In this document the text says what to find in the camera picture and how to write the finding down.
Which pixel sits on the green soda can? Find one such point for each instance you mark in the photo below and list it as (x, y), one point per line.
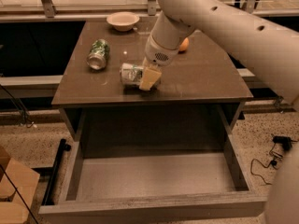
(98, 55)

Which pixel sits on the grey cabinet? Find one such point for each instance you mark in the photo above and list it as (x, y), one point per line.
(200, 93)

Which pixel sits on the black power adapter with cable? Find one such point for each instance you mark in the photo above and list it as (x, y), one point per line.
(282, 145)

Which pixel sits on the open grey top drawer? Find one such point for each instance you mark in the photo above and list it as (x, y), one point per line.
(146, 164)

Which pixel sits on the white bowl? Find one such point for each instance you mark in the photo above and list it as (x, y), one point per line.
(123, 21)

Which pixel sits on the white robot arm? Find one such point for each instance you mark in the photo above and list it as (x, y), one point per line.
(269, 50)

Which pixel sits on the black floor bar left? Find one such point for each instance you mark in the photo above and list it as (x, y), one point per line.
(63, 146)

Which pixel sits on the cardboard box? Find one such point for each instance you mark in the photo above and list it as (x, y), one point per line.
(18, 185)

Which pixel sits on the orange fruit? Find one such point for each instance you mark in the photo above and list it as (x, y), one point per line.
(184, 45)

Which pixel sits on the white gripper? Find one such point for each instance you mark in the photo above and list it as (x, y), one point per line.
(156, 54)

